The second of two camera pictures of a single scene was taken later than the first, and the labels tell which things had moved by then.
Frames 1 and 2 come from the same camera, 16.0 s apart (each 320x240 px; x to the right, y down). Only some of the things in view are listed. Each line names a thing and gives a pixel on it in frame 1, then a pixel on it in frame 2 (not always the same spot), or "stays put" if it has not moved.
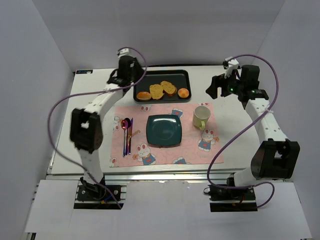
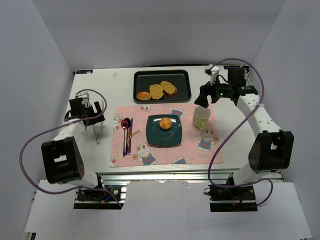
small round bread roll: (183, 93) -> (165, 123)
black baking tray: (180, 78) stays put
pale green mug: (200, 115) stays put
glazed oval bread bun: (143, 96) stays put
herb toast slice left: (156, 91) stays put
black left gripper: (136, 75) -> (90, 111)
